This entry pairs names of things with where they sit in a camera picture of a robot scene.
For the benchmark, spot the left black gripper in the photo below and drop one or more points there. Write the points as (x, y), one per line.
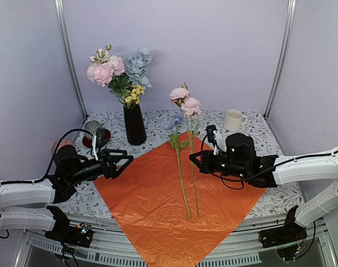
(112, 170)

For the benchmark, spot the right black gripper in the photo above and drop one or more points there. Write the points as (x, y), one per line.
(205, 167)

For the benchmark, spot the pale blue poppy stem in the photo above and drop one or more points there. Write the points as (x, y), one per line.
(178, 146)

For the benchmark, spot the orange yellow wrapping paper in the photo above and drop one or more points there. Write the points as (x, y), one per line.
(147, 203)

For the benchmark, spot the yellow artificial flower sprig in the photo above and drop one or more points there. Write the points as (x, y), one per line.
(133, 96)

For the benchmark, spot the large pink rose stem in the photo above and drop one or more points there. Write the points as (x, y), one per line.
(110, 72)

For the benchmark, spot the blue artificial flower stem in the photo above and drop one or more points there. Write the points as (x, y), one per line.
(136, 64)

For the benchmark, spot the white artificial flower stem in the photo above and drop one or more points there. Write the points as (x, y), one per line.
(102, 55)

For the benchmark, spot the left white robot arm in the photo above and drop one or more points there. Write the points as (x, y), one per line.
(32, 204)

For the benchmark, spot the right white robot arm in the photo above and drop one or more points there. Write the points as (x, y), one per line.
(319, 166)

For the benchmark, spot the tall black vase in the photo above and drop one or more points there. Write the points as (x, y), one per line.
(134, 125)

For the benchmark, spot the red round coaster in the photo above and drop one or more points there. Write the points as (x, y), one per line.
(88, 142)

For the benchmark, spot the striped ceramic cup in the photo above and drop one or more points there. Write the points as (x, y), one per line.
(91, 127)

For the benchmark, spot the white ceramic mug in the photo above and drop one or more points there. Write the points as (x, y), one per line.
(234, 120)

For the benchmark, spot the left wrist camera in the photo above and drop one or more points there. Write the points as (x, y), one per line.
(98, 137)

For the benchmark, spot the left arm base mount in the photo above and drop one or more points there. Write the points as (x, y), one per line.
(64, 233)

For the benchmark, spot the aluminium front rail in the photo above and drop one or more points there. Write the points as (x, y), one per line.
(110, 247)

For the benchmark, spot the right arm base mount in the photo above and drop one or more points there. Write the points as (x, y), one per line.
(287, 233)

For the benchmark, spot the left aluminium frame post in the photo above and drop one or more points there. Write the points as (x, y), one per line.
(61, 21)

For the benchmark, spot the aluminium frame post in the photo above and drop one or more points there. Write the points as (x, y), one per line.
(289, 23)
(61, 21)

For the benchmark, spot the right aluminium frame post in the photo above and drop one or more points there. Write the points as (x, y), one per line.
(289, 23)

